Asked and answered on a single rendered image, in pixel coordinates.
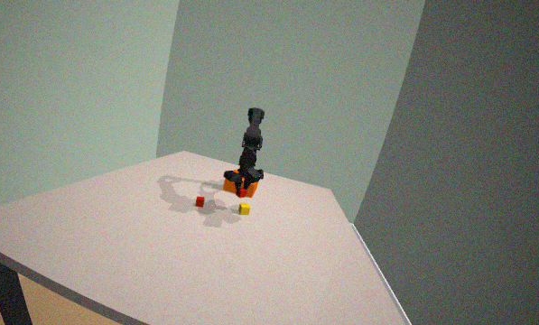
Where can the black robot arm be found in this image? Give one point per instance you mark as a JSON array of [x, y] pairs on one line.
[[252, 138]]

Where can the yellow cube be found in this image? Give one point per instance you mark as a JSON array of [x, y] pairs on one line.
[[243, 209]]

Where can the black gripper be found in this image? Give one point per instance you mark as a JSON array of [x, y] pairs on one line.
[[237, 177]]

